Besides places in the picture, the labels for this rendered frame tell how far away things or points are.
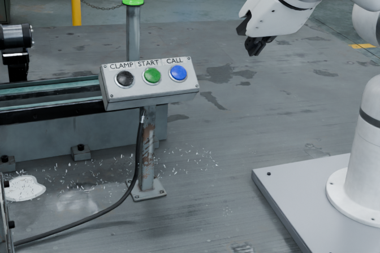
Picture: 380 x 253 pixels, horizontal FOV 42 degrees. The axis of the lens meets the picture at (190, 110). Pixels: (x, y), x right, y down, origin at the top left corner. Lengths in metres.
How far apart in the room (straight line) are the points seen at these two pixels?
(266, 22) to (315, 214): 0.40
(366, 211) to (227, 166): 0.31
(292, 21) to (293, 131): 0.55
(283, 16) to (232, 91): 0.72
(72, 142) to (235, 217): 0.40
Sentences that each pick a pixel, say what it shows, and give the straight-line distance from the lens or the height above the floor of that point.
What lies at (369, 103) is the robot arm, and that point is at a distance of 0.93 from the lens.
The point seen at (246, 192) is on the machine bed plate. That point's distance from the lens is 1.06.
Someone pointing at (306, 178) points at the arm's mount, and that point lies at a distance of 1.09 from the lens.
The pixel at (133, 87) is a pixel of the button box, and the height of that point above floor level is 1.05.
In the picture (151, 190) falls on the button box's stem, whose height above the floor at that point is 0.81.
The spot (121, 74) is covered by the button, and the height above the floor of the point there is 1.08.
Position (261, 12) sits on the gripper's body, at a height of 1.22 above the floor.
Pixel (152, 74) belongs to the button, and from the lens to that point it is 0.88.
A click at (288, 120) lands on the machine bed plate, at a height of 0.80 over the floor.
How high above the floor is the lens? 1.43
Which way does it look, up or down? 28 degrees down
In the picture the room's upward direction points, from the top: 4 degrees clockwise
